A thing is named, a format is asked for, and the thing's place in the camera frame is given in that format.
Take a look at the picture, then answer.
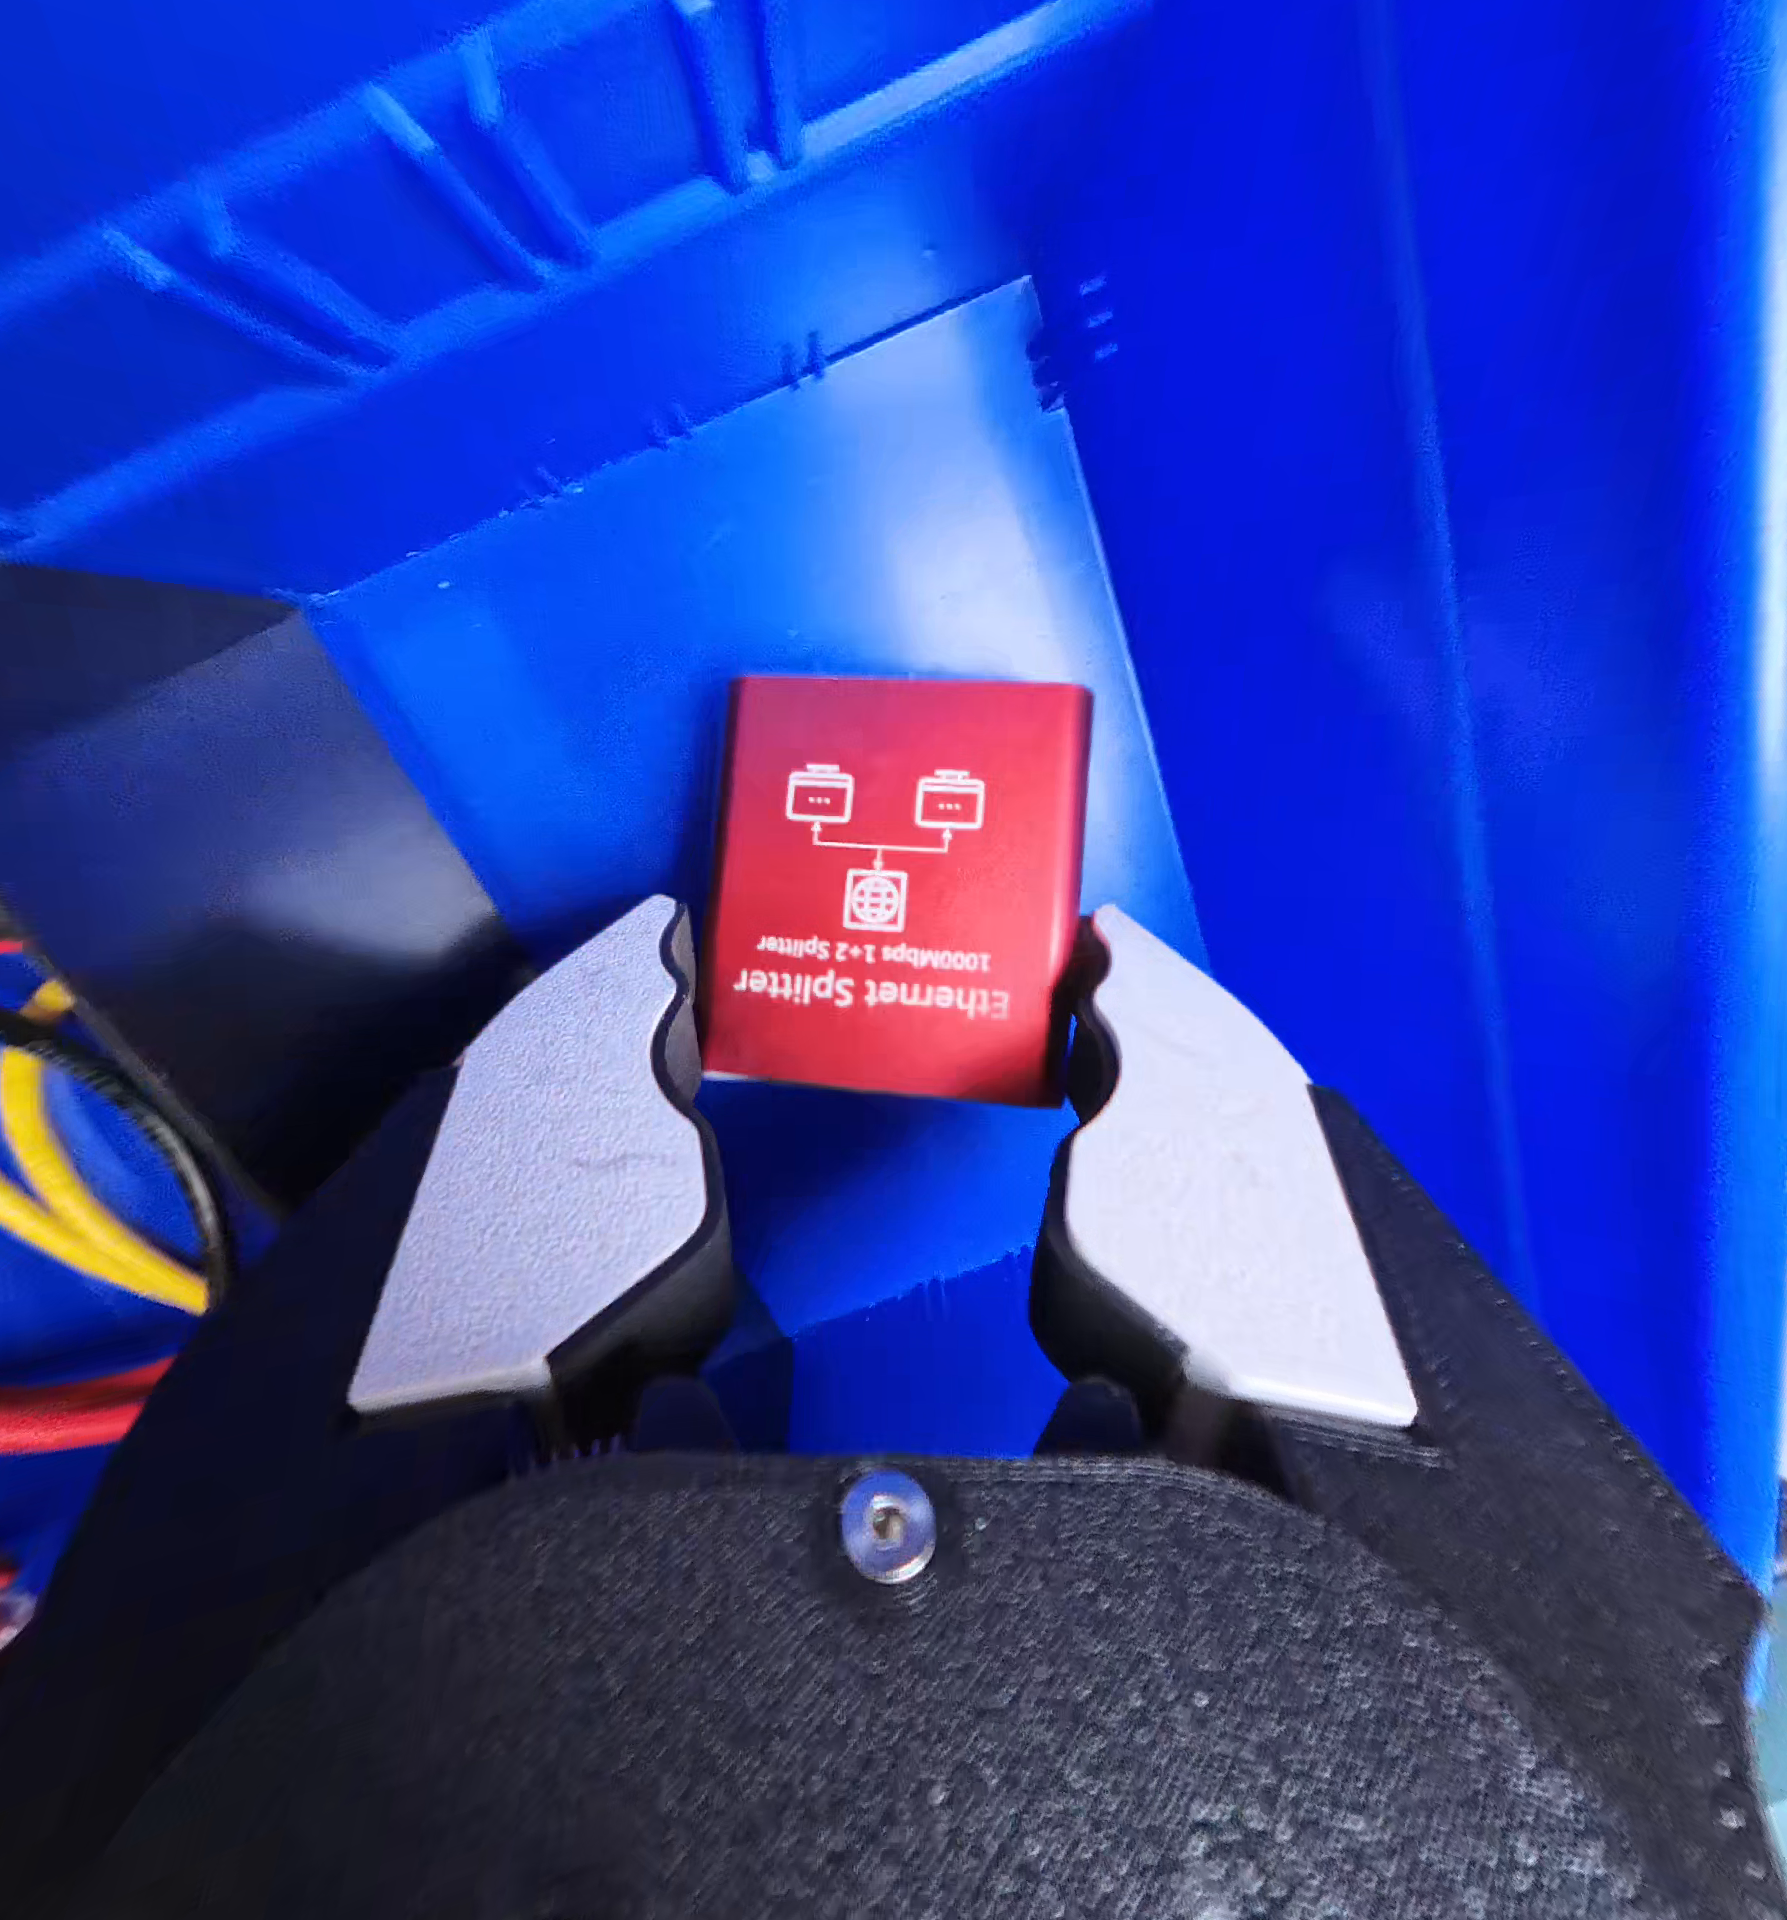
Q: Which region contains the yellow ethernet cable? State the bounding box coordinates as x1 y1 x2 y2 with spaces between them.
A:
0 842 211 1322

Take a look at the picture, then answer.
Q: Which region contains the red ethernet splitter box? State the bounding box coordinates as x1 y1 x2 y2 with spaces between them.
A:
698 670 1094 1107

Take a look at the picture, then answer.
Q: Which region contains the red ethernet cable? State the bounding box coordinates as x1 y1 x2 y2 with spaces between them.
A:
0 931 174 1664

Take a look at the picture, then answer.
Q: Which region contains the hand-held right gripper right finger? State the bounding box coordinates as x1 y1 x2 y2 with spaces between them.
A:
1027 901 1420 1432

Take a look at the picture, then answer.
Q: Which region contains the black ethernet cable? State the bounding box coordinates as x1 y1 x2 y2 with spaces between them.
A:
0 887 235 1307

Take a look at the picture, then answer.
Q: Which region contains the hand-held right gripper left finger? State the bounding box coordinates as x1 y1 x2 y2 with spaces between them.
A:
343 898 737 1415

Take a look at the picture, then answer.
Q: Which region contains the blue plastic bin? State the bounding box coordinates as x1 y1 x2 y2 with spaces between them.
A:
0 0 1787 1593

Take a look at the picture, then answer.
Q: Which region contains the black bin divider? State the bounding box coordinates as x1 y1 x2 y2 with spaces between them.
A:
0 544 526 1202

